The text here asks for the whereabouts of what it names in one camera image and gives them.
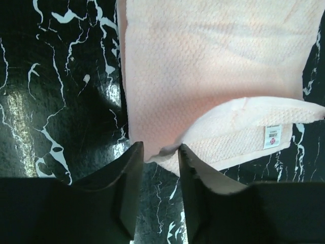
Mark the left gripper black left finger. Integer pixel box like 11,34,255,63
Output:
1,142,144,243

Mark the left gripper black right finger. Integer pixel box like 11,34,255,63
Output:
178,144,324,243

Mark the pink towel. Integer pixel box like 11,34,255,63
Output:
116,1,324,175

